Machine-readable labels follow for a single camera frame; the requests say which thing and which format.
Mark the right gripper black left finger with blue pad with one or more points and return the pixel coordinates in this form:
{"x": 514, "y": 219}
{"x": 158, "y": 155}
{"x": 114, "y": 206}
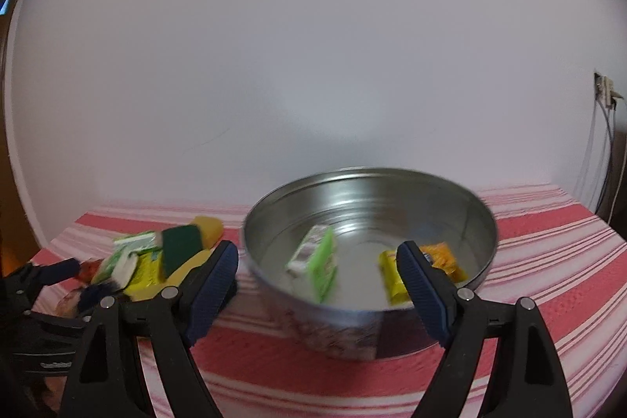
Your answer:
{"x": 106, "y": 378}

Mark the yellow sponge green scourer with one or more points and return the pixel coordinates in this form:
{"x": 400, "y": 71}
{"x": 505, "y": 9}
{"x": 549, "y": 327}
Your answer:
{"x": 181, "y": 244}

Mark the dark blue knotted cloth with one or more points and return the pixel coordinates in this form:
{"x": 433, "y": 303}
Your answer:
{"x": 91, "y": 296}

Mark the white wrapped candy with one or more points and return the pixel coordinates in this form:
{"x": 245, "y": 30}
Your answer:
{"x": 72, "y": 305}

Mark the red foil snack packet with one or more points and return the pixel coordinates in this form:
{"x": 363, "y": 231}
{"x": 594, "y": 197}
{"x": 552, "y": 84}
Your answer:
{"x": 87, "y": 270}

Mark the yellow green sponge on cloth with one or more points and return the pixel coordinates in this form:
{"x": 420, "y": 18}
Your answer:
{"x": 177, "y": 277}

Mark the green tissue pack large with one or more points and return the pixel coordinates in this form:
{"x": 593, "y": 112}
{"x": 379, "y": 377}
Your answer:
{"x": 117, "y": 269}

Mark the yellow snack bag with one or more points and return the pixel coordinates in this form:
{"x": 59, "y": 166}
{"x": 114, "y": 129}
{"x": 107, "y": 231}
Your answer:
{"x": 146, "y": 281}

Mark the red white striped cloth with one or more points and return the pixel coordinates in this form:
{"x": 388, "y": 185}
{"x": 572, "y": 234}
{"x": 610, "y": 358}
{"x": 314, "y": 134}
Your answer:
{"x": 552, "y": 249}

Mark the silver green foil packet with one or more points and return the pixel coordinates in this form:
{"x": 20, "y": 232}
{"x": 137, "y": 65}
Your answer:
{"x": 141, "y": 242}

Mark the yellow orange snack packet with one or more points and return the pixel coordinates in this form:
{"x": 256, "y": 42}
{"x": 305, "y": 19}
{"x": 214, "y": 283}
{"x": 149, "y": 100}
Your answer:
{"x": 438, "y": 255}

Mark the green white tissue pack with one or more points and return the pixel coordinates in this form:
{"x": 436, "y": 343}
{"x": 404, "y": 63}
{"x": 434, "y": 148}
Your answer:
{"x": 311, "y": 270}

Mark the round metal cookie tin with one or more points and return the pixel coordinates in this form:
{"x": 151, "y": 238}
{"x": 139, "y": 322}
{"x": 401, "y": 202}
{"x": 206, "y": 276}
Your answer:
{"x": 370, "y": 211}

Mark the white wall socket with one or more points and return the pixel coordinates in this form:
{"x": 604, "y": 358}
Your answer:
{"x": 605, "y": 92}

